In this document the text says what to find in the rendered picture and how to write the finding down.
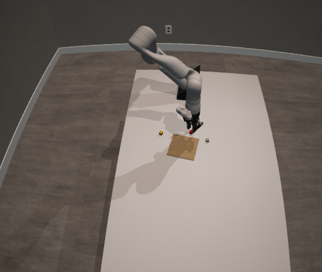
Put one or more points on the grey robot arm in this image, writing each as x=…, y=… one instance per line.
x=172, y=67

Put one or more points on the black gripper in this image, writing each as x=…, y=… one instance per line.
x=194, y=121

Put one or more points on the brown square mat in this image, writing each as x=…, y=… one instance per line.
x=183, y=147

